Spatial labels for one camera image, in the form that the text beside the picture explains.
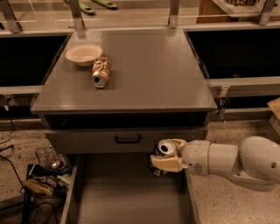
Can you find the metal bracket clamp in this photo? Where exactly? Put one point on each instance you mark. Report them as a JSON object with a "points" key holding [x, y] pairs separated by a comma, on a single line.
{"points": [[222, 102]]}

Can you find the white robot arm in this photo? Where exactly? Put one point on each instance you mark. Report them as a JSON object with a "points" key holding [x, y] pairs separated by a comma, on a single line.
{"points": [[254, 164]]}

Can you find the clear plastic bottle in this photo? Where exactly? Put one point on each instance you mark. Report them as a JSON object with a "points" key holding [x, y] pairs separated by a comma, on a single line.
{"points": [[48, 158]]}

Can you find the blue pepsi can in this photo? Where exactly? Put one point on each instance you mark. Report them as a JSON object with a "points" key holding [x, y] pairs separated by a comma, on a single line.
{"points": [[163, 148]]}

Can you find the green tool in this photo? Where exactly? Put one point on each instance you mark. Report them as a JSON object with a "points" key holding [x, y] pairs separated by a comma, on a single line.
{"points": [[107, 4], [84, 8]]}

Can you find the white bowl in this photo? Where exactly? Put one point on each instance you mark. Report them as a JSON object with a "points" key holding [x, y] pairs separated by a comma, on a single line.
{"points": [[84, 55]]}

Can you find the crushed orange soda can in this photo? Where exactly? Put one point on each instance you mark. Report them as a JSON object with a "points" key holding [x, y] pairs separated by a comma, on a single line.
{"points": [[101, 72]]}

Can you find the green tool left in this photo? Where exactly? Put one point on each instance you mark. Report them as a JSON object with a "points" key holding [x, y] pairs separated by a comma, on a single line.
{"points": [[84, 8]]}

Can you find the wooden brush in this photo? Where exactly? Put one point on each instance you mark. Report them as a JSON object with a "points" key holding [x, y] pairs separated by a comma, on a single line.
{"points": [[38, 187]]}

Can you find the top drawer with black handle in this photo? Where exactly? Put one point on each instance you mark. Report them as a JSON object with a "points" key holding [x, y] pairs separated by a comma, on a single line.
{"points": [[87, 141]]}

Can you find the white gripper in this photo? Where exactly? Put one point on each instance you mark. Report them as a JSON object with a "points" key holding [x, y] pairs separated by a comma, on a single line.
{"points": [[196, 156]]}

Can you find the grey drawer cabinet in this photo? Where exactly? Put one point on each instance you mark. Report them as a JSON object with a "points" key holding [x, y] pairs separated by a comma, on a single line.
{"points": [[155, 82]]}

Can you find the open middle drawer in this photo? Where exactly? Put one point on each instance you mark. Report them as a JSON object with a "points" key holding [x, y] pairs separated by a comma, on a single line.
{"points": [[119, 188]]}

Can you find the green tool right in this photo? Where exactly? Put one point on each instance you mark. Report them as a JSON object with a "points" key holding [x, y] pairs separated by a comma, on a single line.
{"points": [[107, 4]]}

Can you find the dark chip bag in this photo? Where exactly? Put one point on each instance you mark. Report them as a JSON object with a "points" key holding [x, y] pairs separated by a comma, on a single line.
{"points": [[55, 178]]}

